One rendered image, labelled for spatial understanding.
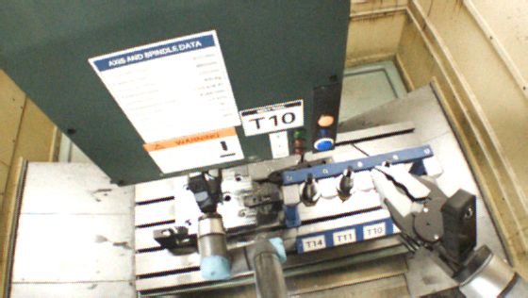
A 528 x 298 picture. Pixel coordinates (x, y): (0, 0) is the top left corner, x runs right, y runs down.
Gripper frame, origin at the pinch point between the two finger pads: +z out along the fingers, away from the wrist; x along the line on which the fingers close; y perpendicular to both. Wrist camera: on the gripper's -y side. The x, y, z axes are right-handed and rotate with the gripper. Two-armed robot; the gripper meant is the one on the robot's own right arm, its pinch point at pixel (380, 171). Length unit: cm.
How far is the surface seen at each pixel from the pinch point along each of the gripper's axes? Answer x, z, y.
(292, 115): -4.4, 15.6, -3.0
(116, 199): -54, 96, 103
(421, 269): 29, -20, 98
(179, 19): -14.7, 21.7, -25.7
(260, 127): -9.1, 18.4, -1.2
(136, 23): -18.9, 24.1, -26.6
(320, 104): -0.5, 13.4, -4.7
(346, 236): 10, 7, 76
